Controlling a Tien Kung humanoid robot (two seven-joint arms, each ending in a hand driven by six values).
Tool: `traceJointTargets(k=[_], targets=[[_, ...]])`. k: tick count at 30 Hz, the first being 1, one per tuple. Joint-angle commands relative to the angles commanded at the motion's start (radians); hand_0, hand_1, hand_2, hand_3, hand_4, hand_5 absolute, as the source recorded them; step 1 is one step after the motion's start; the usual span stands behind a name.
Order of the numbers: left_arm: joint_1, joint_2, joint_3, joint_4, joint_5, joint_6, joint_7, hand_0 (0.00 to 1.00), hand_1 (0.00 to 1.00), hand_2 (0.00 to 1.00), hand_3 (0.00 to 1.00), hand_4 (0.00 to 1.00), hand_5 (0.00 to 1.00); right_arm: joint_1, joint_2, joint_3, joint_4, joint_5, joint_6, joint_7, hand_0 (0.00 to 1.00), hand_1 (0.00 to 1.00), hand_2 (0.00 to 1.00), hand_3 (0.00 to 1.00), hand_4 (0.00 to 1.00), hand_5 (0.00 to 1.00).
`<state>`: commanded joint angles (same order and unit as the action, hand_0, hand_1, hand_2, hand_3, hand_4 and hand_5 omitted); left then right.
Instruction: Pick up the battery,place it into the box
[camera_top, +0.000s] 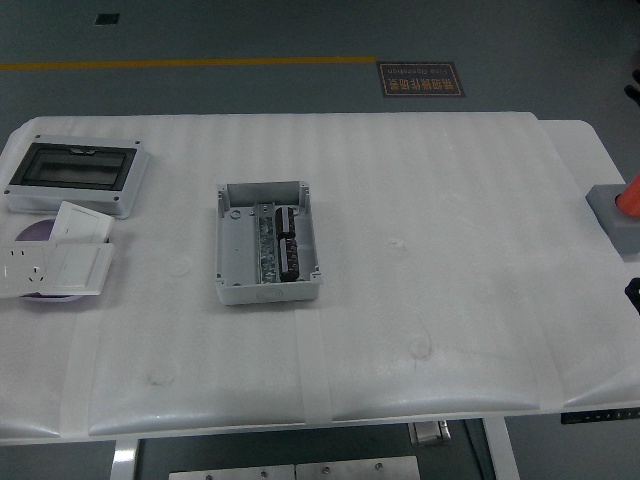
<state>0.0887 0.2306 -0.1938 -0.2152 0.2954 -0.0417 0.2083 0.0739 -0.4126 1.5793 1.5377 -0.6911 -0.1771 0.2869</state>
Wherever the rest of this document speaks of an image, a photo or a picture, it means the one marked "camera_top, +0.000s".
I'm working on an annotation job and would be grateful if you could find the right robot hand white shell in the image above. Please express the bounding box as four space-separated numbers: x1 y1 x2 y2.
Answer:
623 68 640 106

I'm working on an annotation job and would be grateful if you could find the grey distribution box dark window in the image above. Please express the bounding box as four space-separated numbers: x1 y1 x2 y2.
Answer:
3 133 151 220

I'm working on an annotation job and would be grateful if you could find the white table leg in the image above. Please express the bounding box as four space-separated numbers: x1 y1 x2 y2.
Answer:
108 438 144 480
482 417 521 480

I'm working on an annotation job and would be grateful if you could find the orange cone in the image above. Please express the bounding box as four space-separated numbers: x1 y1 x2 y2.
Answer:
615 172 640 218

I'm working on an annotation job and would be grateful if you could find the white wall switch panel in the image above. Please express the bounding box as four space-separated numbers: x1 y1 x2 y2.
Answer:
38 242 116 297

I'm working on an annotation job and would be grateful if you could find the white foam mat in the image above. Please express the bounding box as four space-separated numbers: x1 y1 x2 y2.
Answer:
0 111 571 444

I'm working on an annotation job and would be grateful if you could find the metal mounting rail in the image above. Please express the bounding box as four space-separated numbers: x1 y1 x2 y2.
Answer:
253 201 281 285

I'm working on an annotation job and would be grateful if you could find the black table control panel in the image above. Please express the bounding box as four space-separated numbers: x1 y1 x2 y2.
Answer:
559 407 640 426

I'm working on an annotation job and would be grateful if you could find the metal floor plate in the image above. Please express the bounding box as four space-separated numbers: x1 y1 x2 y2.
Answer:
294 455 421 480
168 463 296 480

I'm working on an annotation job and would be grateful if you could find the floor sign with orange text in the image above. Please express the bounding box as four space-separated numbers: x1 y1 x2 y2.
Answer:
375 61 467 100

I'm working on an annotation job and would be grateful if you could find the metal bracket under table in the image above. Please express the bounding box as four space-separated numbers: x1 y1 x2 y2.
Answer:
407 421 453 448

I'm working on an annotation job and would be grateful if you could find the white wall socket panel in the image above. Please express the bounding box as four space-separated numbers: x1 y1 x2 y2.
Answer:
0 242 57 300

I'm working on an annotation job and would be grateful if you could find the purple round disc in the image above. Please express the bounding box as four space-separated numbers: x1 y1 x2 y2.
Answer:
13 218 87 304

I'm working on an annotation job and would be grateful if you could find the open grey plastic box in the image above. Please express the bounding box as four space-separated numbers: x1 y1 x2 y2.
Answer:
214 180 324 306

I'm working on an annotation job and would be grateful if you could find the white blank switch plate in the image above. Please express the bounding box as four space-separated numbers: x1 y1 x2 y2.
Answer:
48 200 116 245

